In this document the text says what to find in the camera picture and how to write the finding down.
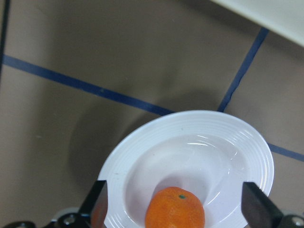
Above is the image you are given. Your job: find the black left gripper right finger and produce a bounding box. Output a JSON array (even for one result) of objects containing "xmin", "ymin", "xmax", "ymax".
[{"xmin": 242, "ymin": 181, "xmax": 304, "ymax": 228}]

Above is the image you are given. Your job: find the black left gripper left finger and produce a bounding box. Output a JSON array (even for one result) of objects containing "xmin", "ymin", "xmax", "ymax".
[{"xmin": 54, "ymin": 180, "xmax": 109, "ymax": 228}]

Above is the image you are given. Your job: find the white round plate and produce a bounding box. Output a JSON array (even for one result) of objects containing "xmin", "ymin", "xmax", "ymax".
[{"xmin": 98, "ymin": 111, "xmax": 274, "ymax": 228}]

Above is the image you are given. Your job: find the orange fruit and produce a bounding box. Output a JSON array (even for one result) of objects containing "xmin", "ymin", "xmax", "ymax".
[{"xmin": 144, "ymin": 187, "xmax": 205, "ymax": 228}]

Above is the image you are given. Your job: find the cream bear tray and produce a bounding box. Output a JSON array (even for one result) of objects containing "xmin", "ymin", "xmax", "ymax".
[{"xmin": 214, "ymin": 0, "xmax": 304, "ymax": 47}]

